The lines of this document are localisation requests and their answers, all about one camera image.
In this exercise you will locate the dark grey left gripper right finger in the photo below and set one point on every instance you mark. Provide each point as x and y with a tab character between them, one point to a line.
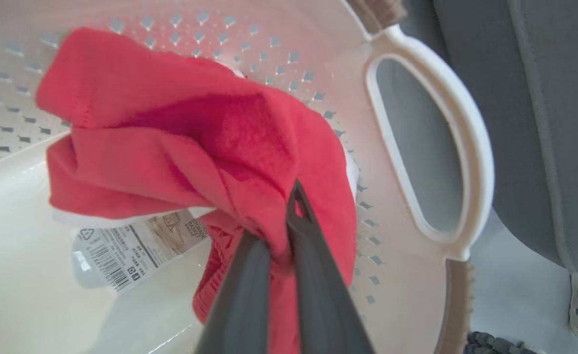
323	290

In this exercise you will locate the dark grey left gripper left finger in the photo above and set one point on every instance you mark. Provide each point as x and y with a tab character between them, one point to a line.
242	300

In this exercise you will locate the red cloth garment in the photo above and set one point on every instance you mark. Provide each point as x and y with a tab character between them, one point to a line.
170	152

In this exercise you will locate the grey fabric sofa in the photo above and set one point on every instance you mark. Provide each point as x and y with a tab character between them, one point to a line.
539	147

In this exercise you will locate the white barcode label sticker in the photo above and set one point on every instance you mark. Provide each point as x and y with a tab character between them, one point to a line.
136	248

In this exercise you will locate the dark grey knitted item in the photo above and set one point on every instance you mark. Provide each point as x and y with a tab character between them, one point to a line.
490	344

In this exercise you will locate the pale pink perforated laundry basket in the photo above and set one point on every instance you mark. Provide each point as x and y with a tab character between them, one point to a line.
23	275

